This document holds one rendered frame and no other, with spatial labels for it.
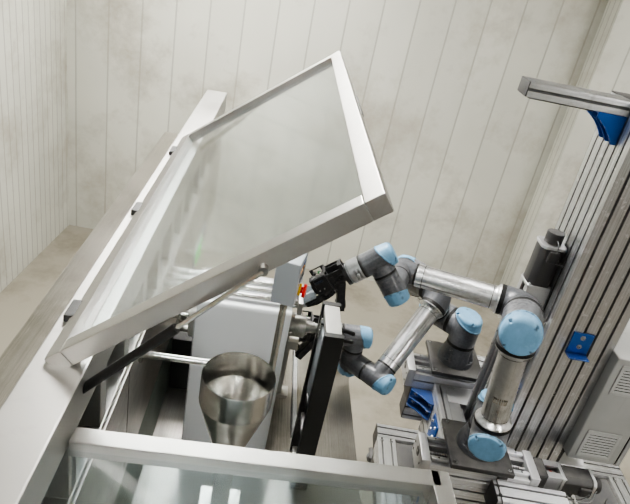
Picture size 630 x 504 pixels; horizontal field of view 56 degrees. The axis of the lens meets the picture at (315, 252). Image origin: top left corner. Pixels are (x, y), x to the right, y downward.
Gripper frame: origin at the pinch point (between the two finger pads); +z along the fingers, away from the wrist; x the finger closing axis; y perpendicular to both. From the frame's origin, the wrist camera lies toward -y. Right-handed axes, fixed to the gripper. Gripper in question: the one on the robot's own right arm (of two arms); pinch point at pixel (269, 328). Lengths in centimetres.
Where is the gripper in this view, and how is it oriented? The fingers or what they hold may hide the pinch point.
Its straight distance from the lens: 202.7
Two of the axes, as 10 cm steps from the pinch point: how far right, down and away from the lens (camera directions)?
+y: 1.8, -8.7, -4.6
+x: 0.2, 4.7, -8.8
